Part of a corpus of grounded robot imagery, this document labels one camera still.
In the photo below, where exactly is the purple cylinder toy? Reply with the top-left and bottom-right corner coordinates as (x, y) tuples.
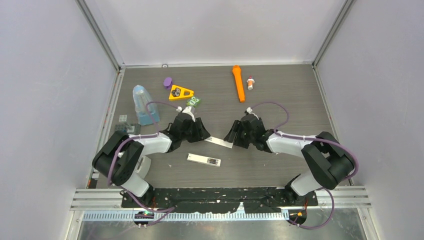
(163, 77), (173, 89)

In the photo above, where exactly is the yellow triangle shape toy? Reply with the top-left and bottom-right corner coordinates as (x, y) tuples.
(168, 84), (195, 101)

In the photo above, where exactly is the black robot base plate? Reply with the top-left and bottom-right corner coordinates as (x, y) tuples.
(120, 186), (318, 214)

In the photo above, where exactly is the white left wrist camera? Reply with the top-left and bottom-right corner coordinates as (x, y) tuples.
(176, 106), (196, 122)

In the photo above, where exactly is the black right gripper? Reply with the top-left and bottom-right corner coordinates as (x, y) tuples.
(223, 120), (255, 150)

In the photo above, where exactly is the grey lego baseplate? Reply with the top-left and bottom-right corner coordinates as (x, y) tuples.
(113, 122), (141, 135)

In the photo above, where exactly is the white rectangular thermometer device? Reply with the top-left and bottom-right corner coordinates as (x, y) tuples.
(187, 153), (221, 167)

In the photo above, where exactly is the grey lego small plate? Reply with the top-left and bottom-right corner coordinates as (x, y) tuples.
(118, 115), (127, 123)

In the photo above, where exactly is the green owl toy block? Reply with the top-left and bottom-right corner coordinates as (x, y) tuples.
(186, 96), (201, 108)

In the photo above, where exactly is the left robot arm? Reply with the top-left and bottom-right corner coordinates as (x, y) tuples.
(92, 113), (211, 207)

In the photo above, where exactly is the blue transparent plastic container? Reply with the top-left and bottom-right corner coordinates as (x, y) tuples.
(132, 85), (160, 126)

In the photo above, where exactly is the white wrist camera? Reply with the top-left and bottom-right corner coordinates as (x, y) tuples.
(245, 107), (259, 119)
(176, 106), (196, 122)

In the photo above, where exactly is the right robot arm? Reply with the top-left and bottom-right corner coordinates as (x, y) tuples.
(224, 113), (357, 205)

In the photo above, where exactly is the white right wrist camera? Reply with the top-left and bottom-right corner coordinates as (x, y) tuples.
(245, 107), (259, 119)

